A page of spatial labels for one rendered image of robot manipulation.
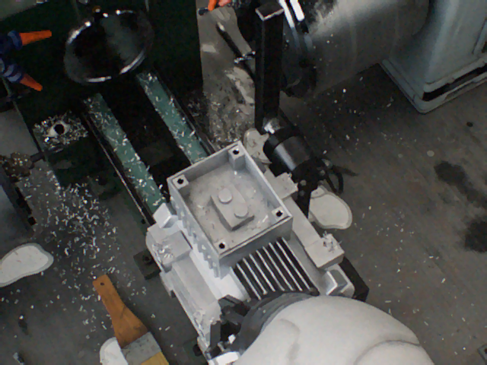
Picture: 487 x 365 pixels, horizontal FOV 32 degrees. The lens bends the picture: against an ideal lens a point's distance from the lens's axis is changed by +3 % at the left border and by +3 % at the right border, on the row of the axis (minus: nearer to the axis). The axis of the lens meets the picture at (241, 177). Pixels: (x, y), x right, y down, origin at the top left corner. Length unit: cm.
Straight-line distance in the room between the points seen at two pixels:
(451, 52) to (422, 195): 23
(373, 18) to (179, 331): 53
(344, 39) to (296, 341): 64
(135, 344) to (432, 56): 62
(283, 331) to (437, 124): 89
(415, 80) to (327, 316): 87
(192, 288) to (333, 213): 40
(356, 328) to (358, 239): 77
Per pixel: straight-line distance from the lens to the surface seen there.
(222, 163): 101
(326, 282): 98
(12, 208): 106
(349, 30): 115
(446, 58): 135
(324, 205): 134
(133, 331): 126
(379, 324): 56
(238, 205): 96
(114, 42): 124
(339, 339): 55
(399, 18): 119
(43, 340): 129
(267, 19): 96
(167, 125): 128
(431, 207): 136
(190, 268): 101
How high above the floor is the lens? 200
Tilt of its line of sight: 62 degrees down
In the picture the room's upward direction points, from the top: 1 degrees counter-clockwise
